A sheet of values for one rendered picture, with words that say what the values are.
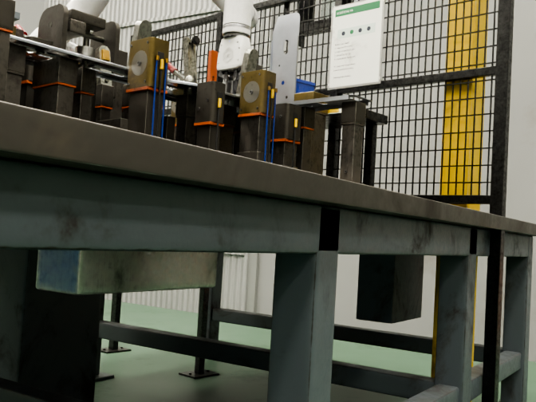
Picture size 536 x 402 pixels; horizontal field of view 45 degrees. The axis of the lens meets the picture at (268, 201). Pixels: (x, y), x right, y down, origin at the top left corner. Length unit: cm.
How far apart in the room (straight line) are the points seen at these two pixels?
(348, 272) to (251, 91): 261
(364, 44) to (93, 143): 184
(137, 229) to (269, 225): 26
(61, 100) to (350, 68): 115
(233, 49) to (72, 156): 139
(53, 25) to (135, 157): 128
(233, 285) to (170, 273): 351
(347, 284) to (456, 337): 244
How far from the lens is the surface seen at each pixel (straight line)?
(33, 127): 58
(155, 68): 156
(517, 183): 393
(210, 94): 170
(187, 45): 213
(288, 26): 224
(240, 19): 198
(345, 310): 427
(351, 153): 181
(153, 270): 112
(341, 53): 243
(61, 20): 188
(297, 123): 187
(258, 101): 176
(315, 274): 105
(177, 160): 70
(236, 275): 464
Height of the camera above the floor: 61
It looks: 3 degrees up
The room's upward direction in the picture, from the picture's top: 3 degrees clockwise
